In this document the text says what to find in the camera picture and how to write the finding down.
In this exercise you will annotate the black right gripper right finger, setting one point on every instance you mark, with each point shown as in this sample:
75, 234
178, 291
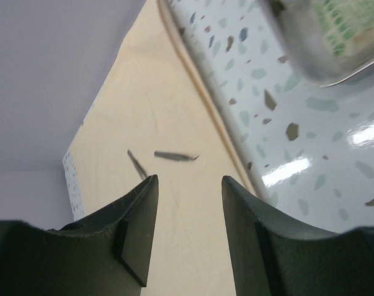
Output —
273, 253

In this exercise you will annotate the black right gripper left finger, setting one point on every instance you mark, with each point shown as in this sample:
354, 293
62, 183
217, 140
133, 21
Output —
105, 253

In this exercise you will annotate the curved steel tweezers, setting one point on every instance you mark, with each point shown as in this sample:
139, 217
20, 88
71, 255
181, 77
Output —
177, 157
141, 171

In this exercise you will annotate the green printed glove packet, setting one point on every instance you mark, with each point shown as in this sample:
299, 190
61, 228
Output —
347, 27

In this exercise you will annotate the beige cloth mat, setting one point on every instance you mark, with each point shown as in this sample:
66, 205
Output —
154, 99

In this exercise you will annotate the stainless steel tray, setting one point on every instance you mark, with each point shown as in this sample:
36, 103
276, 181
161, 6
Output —
298, 32

